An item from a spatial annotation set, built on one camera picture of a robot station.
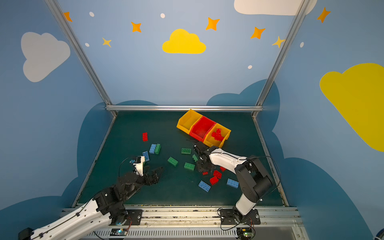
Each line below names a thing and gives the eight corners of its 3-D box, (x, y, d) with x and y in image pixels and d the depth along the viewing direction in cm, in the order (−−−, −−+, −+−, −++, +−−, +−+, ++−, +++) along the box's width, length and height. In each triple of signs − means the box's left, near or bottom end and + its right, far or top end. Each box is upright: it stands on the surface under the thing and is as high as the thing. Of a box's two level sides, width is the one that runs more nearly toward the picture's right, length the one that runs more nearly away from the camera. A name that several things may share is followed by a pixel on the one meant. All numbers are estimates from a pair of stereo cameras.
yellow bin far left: (175, 127, 114) (174, 122, 109) (189, 114, 123) (189, 108, 118) (188, 135, 109) (188, 130, 104) (201, 120, 119) (202, 115, 114)
